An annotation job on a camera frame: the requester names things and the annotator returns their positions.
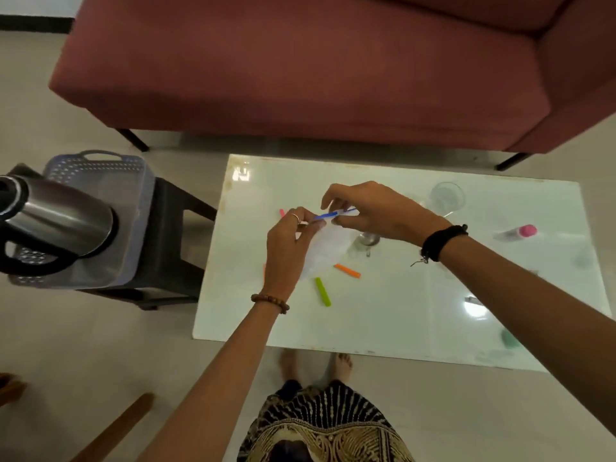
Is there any person's right hand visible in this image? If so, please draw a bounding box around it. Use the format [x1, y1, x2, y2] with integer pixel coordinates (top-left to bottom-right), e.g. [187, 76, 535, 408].
[321, 181, 451, 247]

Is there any clear plastic bag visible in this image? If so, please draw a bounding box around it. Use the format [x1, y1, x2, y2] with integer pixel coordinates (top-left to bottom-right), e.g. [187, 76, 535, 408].
[297, 220, 359, 280]

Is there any person's right forearm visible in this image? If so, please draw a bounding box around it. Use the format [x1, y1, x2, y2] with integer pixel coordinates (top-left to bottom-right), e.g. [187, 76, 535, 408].
[435, 233, 616, 441]

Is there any person's left forearm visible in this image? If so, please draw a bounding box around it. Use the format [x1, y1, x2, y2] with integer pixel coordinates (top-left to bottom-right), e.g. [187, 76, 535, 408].
[137, 303, 289, 462]

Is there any person's left foot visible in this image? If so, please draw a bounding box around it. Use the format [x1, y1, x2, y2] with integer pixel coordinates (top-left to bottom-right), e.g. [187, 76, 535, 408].
[278, 348, 303, 386]

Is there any brown wooden furniture piece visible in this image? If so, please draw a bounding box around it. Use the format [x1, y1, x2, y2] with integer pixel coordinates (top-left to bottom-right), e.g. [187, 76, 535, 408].
[70, 393, 156, 462]

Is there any person's right foot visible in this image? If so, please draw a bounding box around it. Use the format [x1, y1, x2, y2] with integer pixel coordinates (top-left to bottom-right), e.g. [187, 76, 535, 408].
[329, 352, 355, 383]

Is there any blue bag sealing stick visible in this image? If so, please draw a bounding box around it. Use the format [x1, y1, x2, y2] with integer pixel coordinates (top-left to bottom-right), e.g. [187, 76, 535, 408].
[314, 208, 358, 221]

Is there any grey plastic basket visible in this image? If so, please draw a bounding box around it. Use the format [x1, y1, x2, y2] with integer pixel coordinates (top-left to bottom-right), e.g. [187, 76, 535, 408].
[7, 149, 157, 290]

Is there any brown bead bracelet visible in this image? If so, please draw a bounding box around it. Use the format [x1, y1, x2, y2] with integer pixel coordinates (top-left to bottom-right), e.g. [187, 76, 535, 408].
[251, 293, 290, 315]

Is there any black gold patterned skirt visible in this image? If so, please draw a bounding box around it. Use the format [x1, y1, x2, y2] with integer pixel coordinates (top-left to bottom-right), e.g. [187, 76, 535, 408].
[237, 379, 403, 462]

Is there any person's left hand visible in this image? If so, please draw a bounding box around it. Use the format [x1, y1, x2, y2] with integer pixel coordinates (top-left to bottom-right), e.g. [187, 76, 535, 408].
[264, 207, 328, 301]

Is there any steel electric kettle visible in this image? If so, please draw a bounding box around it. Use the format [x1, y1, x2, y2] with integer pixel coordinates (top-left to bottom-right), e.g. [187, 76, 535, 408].
[0, 174, 119, 278]

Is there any black cord bracelet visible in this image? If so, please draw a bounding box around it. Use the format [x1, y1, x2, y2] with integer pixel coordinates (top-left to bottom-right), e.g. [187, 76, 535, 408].
[410, 224, 469, 268]

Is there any clear bottle with pink cap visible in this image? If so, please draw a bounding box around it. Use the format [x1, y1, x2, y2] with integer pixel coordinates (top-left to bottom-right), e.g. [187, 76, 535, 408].
[493, 224, 538, 243]

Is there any person's foot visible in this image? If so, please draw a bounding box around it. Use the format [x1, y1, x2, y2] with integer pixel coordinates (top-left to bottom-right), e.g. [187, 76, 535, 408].
[329, 352, 355, 383]
[278, 348, 303, 386]

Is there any black plastic stool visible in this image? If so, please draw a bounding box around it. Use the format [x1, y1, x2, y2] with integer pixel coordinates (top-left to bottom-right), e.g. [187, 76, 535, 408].
[7, 162, 218, 312]

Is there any clear drinking glass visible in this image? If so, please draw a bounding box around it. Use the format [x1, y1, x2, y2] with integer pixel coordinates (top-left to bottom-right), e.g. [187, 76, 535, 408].
[420, 182, 467, 218]

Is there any red fabric sofa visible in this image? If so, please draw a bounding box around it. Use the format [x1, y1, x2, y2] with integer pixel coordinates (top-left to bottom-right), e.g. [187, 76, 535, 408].
[48, 0, 616, 172]

